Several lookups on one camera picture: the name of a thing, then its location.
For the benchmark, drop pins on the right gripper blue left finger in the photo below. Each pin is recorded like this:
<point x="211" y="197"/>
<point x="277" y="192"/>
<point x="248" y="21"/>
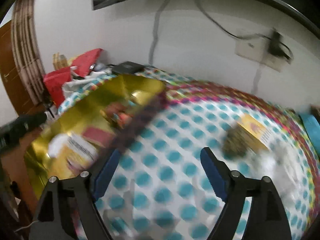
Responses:
<point x="52" y="219"/>

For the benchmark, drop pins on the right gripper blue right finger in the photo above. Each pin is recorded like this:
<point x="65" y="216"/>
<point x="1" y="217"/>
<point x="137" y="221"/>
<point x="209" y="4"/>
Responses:
<point x="267" y="217"/>

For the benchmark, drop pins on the brown wooden door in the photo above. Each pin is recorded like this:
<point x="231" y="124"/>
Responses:
<point x="12" y="82"/>

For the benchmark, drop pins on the red gift bag front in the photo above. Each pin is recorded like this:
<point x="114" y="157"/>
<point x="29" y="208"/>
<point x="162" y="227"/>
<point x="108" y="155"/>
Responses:
<point x="54" y="81"/>

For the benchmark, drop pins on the red gift bag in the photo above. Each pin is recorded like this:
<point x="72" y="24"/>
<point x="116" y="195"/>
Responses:
<point x="54" y="81"/>
<point x="84" y="61"/>

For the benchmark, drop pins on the white canvas bag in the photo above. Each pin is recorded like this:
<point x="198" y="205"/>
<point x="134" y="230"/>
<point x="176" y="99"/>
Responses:
<point x="73" y="85"/>

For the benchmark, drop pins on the yellow small carton box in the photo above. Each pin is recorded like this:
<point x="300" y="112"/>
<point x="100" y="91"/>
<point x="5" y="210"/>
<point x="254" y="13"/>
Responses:
<point x="255" y="135"/>

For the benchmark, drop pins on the brown striped curtain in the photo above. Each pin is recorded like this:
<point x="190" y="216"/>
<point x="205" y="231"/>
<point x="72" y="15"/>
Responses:
<point x="25" y="50"/>

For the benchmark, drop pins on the polka dot bed sheet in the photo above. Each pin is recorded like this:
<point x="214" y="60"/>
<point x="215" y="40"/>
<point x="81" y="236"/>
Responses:
<point x="160" y="190"/>

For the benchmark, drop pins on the red gift bag rear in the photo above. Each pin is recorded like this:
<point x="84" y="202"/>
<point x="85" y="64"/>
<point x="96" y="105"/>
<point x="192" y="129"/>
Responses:
<point x="84" y="61"/>

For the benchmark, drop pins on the blue towel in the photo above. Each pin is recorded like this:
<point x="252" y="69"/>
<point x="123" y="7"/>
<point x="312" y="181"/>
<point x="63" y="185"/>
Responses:
<point x="312" y="129"/>

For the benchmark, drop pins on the black set-top box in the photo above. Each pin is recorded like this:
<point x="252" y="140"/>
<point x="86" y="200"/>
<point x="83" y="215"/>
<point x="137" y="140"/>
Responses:
<point x="127" y="67"/>

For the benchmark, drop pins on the black power adapter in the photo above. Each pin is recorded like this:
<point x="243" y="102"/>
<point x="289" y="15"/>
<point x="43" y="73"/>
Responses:
<point x="274" y="45"/>

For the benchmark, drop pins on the white wall socket plate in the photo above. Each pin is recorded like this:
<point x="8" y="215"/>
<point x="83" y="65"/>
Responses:
<point x="255" y="48"/>

